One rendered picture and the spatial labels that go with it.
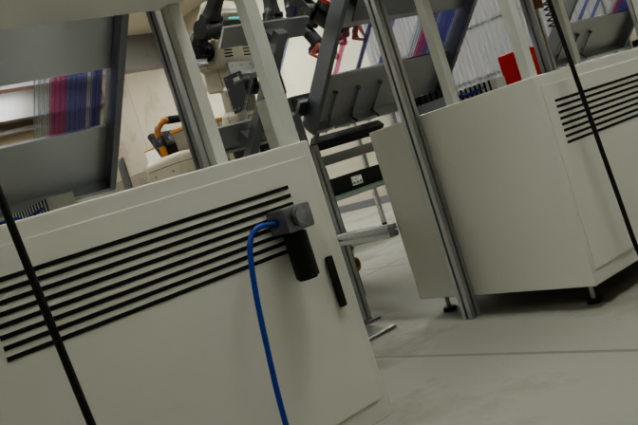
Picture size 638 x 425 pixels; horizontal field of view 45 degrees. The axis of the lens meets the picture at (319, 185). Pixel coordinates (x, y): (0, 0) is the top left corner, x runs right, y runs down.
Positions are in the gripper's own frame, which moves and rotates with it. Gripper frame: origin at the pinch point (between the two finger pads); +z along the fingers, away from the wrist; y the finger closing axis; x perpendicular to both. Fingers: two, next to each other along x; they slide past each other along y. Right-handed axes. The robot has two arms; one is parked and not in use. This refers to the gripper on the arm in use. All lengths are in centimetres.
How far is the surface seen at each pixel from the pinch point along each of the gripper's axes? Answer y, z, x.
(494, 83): 8, 53, -9
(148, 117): 339, -642, 482
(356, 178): 156, -104, 178
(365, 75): 2.2, 6.9, 10.8
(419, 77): 33.3, 7.3, 17.3
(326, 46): -21.9, 7.3, -4.8
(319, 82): -21.9, 7.9, 8.2
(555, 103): -17, 87, -26
